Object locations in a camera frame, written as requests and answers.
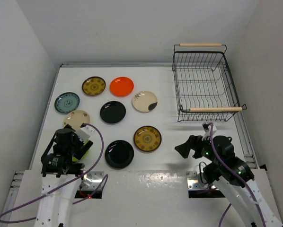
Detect lime green plate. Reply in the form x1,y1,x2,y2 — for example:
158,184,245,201
72,140,93,163

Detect cream plate black blotch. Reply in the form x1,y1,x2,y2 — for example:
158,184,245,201
132,91,158,113

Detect black plate near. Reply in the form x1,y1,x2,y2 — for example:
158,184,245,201
105,140,134,169

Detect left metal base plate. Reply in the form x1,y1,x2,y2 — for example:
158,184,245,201
80,171,104,191

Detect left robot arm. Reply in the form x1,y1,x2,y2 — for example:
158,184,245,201
34,125,93,227

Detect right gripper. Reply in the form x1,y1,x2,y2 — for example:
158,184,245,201
174,133,221,166

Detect metal base plate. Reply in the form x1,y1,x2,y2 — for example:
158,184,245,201
186,171,216,192
80,171,104,191

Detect cream plate with calligraphy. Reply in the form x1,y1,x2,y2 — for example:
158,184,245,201
63,110,90,130

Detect black wire dish rack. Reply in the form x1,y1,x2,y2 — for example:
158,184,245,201
172,43,247,122

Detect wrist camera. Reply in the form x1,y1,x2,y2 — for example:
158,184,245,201
75,125,95,142
202,122,217,140

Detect black plate centre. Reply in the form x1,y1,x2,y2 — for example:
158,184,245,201
100,101,126,124

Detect blue floral plate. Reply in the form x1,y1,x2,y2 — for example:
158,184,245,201
54,92,80,114

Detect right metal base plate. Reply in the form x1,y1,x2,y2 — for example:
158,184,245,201
186,171,216,192

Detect orange plate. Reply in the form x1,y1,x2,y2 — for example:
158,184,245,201
110,77,134,97

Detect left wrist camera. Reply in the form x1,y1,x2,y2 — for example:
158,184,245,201
75,125,95,142

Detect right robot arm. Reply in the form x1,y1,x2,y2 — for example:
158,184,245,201
175,135,283,227

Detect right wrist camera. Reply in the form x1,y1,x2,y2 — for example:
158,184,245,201
202,122,217,140

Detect yellow patterned plate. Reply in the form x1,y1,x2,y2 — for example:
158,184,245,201
82,76,106,96
133,125,162,153

